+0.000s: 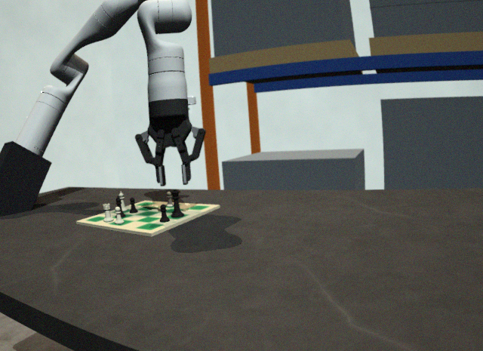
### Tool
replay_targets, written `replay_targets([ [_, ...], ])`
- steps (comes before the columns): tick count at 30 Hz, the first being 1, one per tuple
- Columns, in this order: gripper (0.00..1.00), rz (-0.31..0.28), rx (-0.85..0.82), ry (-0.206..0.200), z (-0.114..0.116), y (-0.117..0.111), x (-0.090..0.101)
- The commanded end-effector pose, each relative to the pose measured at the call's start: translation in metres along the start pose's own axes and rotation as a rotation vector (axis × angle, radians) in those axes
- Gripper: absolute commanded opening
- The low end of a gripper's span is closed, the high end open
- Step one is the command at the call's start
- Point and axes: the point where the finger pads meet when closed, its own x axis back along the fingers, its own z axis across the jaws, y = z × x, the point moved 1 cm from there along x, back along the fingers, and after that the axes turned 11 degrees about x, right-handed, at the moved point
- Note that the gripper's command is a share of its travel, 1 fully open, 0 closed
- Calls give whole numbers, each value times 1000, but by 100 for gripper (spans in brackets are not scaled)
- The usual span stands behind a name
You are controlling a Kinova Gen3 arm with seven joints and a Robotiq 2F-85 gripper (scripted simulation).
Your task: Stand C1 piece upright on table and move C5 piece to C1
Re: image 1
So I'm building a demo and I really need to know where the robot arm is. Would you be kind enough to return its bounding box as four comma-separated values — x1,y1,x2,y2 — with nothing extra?
14,0,196,157

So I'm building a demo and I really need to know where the green and cream chessboard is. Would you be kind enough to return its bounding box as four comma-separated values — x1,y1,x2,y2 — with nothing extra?
76,201,220,237

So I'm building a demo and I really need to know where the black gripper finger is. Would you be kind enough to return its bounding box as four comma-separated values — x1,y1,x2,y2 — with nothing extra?
172,126,206,185
135,129,166,186

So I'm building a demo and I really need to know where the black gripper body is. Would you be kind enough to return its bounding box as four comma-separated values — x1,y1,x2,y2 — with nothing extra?
147,99,192,148

